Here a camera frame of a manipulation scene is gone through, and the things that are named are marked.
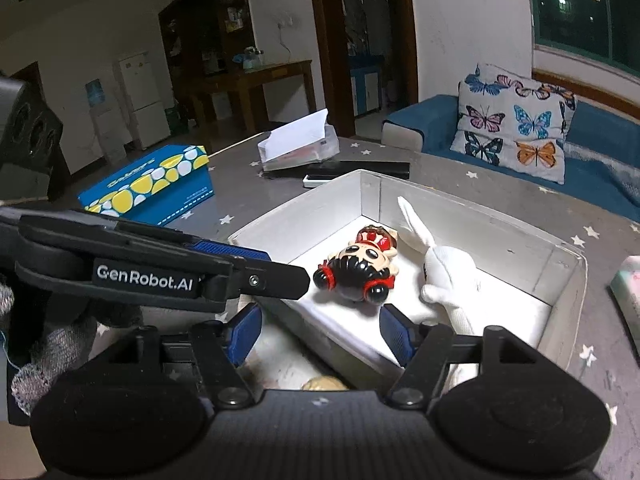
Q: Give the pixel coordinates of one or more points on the dark wooden door frame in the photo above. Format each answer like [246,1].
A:
[412,35]

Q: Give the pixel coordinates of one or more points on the white plush rabbit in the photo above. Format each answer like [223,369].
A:
[450,270]

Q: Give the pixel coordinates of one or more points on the white water dispenser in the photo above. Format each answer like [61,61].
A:
[102,120]

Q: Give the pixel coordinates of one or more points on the wooden desk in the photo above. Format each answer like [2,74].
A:
[260,72]

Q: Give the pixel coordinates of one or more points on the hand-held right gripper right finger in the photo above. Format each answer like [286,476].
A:
[394,334]

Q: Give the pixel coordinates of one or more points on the pastel tissue packet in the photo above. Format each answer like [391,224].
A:
[630,285]

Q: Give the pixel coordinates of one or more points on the green framed window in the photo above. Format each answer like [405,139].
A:
[575,10]

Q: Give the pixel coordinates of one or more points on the beige peanut toy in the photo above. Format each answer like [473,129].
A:
[325,385]

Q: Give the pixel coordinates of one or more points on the black-haired cartoon doll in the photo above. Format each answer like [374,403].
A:
[357,260]

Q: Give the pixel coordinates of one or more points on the white cardboard box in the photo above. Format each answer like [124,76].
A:
[500,240]

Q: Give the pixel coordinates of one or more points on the blue white cabinet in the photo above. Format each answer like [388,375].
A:
[367,85]

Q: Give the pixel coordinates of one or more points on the blue dotted tissue box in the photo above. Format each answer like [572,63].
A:
[170,195]

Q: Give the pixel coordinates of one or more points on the white wall socket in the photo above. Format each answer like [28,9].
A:
[285,22]

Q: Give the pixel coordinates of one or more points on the white refrigerator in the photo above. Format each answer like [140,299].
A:
[142,105]

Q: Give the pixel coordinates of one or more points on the white tissue pack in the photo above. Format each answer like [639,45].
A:
[300,135]

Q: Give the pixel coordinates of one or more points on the black remote control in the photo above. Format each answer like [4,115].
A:
[370,166]

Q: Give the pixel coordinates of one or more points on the blue sofa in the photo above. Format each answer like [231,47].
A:
[600,130]

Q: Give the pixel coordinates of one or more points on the dark wooden bookshelf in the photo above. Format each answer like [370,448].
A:
[210,20]

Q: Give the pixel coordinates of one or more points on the green crate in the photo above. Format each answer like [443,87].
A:
[173,119]

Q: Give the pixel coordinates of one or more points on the grey star-print tablecloth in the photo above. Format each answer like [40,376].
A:
[240,195]

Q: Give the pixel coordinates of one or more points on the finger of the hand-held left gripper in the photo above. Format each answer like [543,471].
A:
[215,249]
[280,280]

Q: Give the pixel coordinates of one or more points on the person's left hand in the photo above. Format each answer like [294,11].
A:
[55,352]

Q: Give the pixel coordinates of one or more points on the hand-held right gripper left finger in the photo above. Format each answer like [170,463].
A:
[246,335]

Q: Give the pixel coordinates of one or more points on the butterfly print pillow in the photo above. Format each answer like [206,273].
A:
[510,125]

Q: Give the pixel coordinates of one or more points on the pale blue container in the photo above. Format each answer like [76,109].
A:
[248,58]

